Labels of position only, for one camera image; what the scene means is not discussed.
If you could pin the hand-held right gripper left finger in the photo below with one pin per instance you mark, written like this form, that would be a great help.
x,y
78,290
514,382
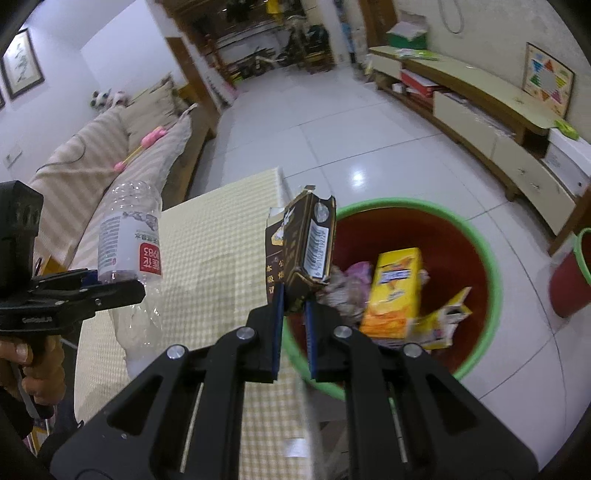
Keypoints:
x,y
278,332

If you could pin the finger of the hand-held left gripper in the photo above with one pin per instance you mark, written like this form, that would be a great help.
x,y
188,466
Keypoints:
x,y
115,293
60,277

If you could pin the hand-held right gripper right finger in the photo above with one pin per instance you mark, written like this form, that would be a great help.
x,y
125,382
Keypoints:
x,y
311,341

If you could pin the clear plastic bottle red label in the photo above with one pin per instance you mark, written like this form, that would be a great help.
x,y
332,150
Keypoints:
x,y
129,221

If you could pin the dark brown box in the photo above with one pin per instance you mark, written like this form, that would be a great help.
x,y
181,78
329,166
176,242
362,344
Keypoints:
x,y
295,249

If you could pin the yellow orange carton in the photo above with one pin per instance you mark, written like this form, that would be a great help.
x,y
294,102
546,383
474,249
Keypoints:
x,y
392,295

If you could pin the torn yellow cardboard box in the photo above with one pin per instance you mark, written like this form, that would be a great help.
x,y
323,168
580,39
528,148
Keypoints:
x,y
438,323

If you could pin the large red bin green rim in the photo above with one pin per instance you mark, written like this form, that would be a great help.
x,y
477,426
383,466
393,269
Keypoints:
x,y
360,221

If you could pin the person's left hand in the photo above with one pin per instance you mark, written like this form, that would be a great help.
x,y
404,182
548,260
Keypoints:
x,y
41,383

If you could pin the striped beige sofa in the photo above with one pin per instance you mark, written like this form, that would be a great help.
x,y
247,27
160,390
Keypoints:
x,y
92,152

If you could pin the panda plush toy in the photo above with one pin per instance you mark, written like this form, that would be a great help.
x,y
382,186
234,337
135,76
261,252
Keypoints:
x,y
104,99

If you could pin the framed picture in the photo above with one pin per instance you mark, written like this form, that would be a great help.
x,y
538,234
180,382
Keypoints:
x,y
23,64

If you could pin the pink toy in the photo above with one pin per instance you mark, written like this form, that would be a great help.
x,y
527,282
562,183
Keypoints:
x,y
152,136

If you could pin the beige cushion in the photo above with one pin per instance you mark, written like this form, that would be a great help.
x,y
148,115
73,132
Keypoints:
x,y
157,99

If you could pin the foam mat panels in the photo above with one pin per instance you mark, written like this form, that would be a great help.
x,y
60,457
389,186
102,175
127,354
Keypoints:
x,y
221,90

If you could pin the small red bin green rim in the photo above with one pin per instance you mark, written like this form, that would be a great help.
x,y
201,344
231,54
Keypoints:
x,y
568,286

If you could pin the red white box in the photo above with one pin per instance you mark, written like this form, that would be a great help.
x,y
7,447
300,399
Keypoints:
x,y
415,83

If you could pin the wooden television cabinet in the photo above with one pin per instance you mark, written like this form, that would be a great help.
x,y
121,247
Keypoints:
x,y
485,97

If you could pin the green flat packet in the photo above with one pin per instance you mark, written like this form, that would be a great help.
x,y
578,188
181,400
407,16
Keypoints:
x,y
422,55

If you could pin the green box with papers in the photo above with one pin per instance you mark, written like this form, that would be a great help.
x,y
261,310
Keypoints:
x,y
406,39

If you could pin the small green toy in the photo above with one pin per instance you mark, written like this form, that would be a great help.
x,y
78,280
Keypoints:
x,y
567,130

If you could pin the framed checkers board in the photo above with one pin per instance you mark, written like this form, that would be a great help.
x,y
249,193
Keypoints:
x,y
549,81

